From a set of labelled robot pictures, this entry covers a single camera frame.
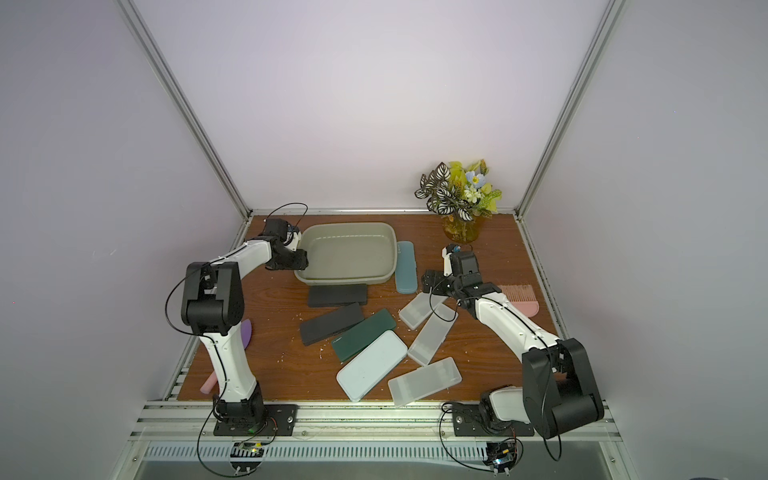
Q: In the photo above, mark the left electronics board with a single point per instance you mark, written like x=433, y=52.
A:
x=246, y=457

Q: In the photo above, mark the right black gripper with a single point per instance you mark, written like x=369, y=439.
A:
x=436, y=282

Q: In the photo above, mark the purple pink spatula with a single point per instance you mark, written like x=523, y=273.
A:
x=246, y=334

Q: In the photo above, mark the teal blue pencil case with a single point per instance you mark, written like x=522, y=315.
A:
x=406, y=272

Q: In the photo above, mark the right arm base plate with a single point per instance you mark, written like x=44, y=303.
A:
x=475, y=420

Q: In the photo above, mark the pink comb brush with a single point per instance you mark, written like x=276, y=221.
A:
x=523, y=298

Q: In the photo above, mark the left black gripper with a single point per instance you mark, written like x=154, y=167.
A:
x=302, y=262

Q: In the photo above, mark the dark grey pencil case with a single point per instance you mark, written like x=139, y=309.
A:
x=320, y=296
x=327, y=325

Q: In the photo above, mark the translucent white pencil case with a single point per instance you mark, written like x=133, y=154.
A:
x=432, y=335
x=419, y=309
x=424, y=381

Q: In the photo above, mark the electronics board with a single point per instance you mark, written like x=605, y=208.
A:
x=502, y=457
x=246, y=457

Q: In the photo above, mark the dark green pencil case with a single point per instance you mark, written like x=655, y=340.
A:
x=357, y=338

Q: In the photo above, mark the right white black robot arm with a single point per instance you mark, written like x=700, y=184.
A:
x=559, y=392

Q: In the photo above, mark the grey-green plastic storage box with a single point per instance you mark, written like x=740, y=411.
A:
x=348, y=253

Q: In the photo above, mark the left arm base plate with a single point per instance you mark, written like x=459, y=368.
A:
x=271, y=419

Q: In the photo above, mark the flower plant in glass vase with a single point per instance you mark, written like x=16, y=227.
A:
x=462, y=196

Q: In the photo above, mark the aluminium front rail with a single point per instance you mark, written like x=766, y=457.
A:
x=313, y=421

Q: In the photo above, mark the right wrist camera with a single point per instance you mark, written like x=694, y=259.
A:
x=446, y=256

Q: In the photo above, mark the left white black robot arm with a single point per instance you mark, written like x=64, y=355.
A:
x=213, y=308

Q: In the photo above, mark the translucent white pencil case front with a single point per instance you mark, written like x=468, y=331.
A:
x=424, y=381

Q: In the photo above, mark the right electronics board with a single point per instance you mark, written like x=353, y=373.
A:
x=502, y=457

